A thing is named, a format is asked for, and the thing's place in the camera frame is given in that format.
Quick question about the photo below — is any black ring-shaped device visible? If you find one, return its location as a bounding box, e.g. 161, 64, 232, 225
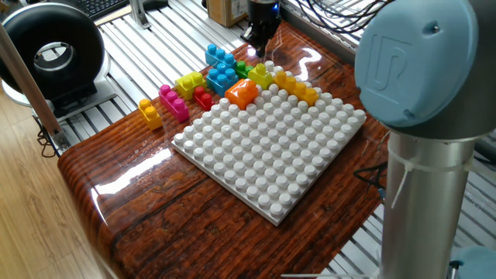
0, 2, 118, 118

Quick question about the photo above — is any lime curved two-stud block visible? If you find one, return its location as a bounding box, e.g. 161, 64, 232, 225
174, 71, 208, 102

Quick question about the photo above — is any red two-stud block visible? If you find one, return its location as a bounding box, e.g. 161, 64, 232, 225
192, 85, 215, 112

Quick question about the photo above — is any yellow four-stud long block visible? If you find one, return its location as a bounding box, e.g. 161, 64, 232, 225
274, 71, 320, 106

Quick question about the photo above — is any thin black looped cable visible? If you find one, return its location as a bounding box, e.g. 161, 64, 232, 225
36, 115, 58, 159

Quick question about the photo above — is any labelled cardboard box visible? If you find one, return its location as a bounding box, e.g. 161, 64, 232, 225
206, 0, 250, 28

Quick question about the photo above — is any black cable with connector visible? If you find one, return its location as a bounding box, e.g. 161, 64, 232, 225
353, 160, 389, 202

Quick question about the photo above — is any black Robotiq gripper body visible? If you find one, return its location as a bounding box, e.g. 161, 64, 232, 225
246, 0, 282, 36

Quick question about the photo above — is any lime single-stud small block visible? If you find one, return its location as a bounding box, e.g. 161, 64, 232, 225
247, 63, 274, 91

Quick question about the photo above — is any blue four-stud square block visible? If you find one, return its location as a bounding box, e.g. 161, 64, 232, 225
205, 62, 239, 98

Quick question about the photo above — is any black keyboard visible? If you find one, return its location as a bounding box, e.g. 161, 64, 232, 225
69, 0, 131, 20

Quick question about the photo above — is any green two-stud block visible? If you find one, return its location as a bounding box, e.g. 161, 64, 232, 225
235, 60, 255, 80

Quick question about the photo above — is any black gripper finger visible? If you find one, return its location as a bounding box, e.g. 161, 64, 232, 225
240, 22, 270, 59
267, 21, 281, 44

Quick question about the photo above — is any orange four-stud block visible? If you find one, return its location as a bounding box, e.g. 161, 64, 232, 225
224, 78, 260, 111

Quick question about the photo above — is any glossy wood-grain board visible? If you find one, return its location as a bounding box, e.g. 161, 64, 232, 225
57, 19, 391, 279

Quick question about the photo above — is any white studded baseplate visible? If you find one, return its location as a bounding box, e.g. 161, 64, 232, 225
171, 60, 367, 227

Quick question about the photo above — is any slanted aluminium profile post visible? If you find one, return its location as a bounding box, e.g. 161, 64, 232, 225
0, 22, 71, 151

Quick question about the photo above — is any white zip tie on tube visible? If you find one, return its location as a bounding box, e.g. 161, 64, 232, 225
386, 148, 496, 210

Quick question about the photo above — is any upright aluminium bracket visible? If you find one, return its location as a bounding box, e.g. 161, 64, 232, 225
129, 0, 151, 30

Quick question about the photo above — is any pink three-stud block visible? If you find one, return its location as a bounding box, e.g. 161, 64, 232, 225
158, 84, 191, 123

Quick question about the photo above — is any yellow two-stud block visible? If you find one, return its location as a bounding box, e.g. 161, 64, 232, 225
138, 98, 164, 132

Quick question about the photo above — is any blue three-stud long block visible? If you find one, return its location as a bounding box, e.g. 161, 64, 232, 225
205, 43, 238, 70

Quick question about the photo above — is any black cable bundle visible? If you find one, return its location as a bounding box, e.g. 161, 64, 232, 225
294, 0, 393, 34

